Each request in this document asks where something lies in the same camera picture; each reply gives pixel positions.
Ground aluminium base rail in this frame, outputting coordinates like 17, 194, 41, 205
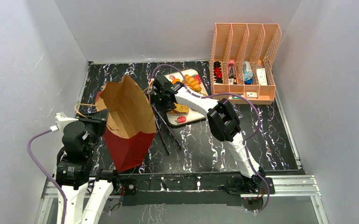
36, 175, 329, 224

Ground metal tongs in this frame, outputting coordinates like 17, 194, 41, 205
152, 104, 182, 156

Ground tan round fake bread slice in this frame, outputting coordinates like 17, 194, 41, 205
169, 103, 190, 113

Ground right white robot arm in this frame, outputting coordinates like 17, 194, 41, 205
151, 77, 265, 193

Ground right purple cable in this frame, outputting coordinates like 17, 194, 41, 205
151, 64, 271, 214

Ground pink tube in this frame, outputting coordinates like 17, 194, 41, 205
228, 60, 237, 84

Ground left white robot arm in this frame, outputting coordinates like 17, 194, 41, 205
55, 109, 121, 224

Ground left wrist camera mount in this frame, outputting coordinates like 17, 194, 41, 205
50, 112, 78, 133

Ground small white card box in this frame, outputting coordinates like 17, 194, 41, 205
246, 92, 258, 98

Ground small striped fake croissant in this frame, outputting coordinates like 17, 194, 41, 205
184, 75, 202, 92

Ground strawberry print tray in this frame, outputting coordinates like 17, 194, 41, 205
164, 69, 207, 126

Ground red brown paper bag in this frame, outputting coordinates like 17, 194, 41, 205
91, 75, 157, 173

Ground peach desk organizer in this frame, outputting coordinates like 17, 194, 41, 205
209, 23, 282, 105

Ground red black bottle stack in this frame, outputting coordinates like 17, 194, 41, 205
214, 61, 223, 84

